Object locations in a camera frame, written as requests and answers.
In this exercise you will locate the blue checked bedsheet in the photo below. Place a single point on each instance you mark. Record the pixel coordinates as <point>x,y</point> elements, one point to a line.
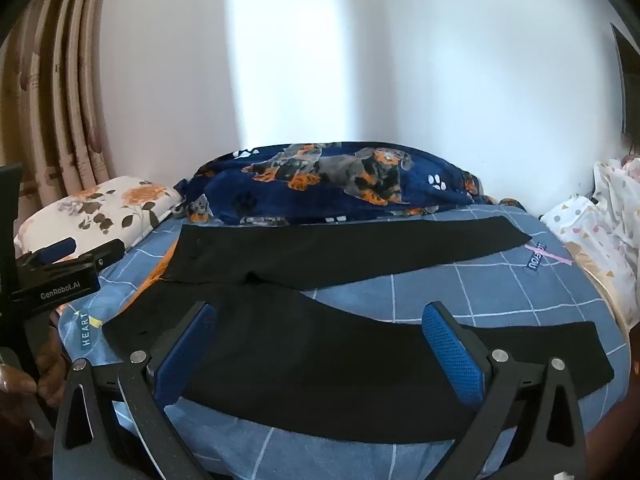
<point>450,292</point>

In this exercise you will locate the white crumpled cloth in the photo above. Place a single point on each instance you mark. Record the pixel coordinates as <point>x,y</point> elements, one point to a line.
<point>617,195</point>

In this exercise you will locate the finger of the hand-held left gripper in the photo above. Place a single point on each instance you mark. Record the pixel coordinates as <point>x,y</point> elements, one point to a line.
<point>56,251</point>
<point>102,256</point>

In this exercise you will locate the white patterned cloth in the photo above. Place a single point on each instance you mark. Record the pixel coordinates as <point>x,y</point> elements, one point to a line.
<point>585,240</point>

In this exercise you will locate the black pants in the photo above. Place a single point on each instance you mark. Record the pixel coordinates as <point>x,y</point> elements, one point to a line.
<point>325,260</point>

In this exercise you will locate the person's left hand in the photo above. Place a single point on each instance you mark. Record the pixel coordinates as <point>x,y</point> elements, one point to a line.
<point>50,367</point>

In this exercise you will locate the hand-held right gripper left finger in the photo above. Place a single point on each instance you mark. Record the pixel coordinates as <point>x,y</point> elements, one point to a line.
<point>185,352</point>

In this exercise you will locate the navy dog print blanket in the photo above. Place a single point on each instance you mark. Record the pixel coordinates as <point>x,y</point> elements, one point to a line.
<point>235,190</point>

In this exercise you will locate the beige floral curtain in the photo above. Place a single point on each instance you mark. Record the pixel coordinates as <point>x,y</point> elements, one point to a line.
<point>65,110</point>

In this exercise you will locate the white floral pillow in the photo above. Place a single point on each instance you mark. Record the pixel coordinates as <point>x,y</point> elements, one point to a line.
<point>100,205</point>

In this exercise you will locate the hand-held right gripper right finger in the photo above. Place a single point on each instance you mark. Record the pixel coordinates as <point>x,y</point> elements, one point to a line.
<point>450,355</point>

